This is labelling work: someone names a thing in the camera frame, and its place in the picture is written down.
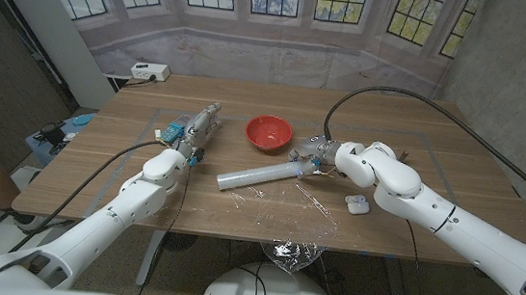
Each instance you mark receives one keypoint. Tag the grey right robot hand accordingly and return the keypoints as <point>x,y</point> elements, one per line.
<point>318,150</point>

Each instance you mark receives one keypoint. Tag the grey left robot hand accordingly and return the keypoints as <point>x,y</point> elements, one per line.
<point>199,127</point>

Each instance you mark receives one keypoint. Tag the cling film roll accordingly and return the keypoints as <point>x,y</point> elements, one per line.
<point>255,176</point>

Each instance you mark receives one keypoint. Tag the clear cling film sheet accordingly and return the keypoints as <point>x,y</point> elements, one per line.
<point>294,223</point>

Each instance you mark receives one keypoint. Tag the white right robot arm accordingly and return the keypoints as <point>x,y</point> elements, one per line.
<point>458,229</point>

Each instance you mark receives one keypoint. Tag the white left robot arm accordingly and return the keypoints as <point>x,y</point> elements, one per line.
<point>101,224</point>

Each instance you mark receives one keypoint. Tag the red bowl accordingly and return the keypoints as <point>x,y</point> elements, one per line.
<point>268,132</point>

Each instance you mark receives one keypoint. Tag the white AirPods case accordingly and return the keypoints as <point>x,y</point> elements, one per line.
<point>357,205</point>

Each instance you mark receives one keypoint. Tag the white power strip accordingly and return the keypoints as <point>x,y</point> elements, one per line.
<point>149,71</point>

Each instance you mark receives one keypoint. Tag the printed window backdrop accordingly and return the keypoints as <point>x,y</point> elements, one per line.
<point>272,47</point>

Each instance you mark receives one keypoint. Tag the black round fan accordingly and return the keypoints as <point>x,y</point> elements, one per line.
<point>180,241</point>

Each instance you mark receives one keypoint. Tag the blue stool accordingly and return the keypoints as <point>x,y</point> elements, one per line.
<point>79,125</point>

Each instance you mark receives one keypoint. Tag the grey metal table leg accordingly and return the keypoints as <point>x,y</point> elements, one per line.
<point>397,288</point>
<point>150,257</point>

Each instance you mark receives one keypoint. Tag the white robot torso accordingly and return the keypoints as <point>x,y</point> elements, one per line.
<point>273,294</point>

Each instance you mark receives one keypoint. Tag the grey sneaker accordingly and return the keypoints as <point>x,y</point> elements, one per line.
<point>28,222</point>

